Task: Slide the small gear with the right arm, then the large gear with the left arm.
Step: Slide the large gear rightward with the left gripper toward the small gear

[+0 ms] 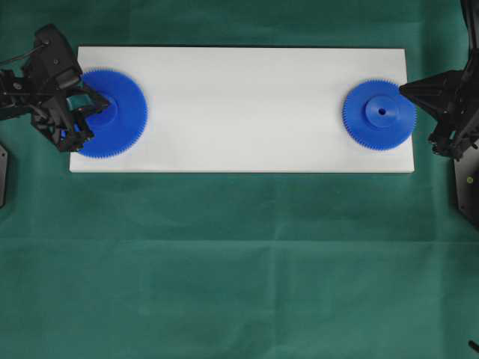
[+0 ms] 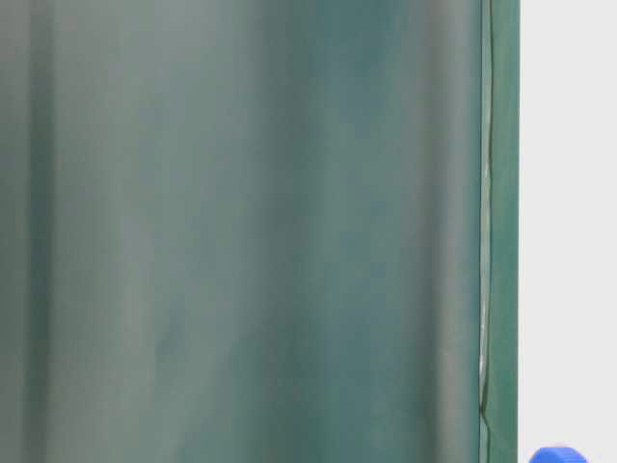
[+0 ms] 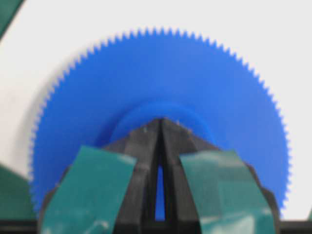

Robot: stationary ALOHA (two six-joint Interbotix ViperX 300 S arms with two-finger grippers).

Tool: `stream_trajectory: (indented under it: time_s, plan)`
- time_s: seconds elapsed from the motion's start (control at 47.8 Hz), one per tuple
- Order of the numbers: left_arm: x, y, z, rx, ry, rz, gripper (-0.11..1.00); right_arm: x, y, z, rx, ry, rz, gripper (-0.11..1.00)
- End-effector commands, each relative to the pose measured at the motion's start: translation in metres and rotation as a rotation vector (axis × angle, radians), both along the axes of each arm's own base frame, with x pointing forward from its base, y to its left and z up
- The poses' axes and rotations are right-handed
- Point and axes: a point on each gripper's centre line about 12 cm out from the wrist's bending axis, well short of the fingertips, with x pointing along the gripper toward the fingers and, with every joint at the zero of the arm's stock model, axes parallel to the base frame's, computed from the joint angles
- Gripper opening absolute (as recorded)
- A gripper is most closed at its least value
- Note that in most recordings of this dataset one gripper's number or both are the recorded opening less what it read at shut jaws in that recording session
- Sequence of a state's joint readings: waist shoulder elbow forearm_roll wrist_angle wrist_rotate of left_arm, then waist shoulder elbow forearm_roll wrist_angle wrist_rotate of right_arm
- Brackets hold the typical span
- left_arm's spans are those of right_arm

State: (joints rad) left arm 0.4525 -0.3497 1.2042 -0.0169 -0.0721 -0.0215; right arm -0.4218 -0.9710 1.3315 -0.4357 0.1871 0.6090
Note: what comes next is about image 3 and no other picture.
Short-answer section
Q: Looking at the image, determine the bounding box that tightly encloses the large blue gear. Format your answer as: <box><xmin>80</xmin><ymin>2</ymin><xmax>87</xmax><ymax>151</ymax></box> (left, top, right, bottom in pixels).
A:
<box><xmin>30</xmin><ymin>29</ymin><xmax>290</xmax><ymax>212</ymax></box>

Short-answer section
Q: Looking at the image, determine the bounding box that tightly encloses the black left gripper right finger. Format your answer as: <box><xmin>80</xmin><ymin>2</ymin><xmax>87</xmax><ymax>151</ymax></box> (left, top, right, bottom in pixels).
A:
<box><xmin>161</xmin><ymin>119</ymin><xmax>280</xmax><ymax>234</ymax></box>

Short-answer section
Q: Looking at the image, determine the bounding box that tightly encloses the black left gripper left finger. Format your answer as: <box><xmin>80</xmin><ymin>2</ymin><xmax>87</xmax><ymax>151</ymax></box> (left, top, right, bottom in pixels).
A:
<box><xmin>38</xmin><ymin>119</ymin><xmax>161</xmax><ymax>234</ymax></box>

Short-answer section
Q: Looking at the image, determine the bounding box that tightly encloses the white rectangular board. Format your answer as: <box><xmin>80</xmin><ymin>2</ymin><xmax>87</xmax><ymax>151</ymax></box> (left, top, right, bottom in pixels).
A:
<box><xmin>0</xmin><ymin>0</ymin><xmax>312</xmax><ymax>219</ymax></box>

